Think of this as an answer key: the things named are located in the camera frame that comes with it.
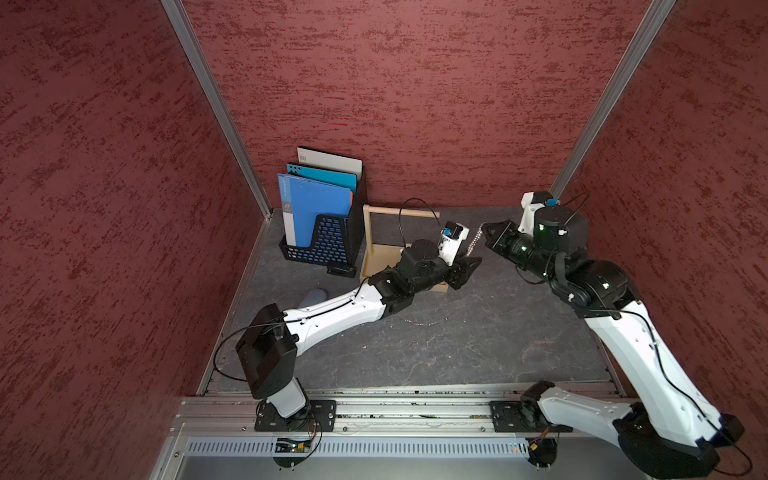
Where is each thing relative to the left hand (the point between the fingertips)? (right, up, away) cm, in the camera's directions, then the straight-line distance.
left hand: (472, 260), depth 71 cm
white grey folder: (-41, +32, +28) cm, 59 cm away
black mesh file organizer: (-36, +4, +21) cm, 42 cm away
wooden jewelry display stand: (-21, +8, +44) cm, 49 cm away
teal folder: (-42, +25, +21) cm, 53 cm away
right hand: (-1, +6, -7) cm, 9 cm away
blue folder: (-48, +17, +21) cm, 55 cm away
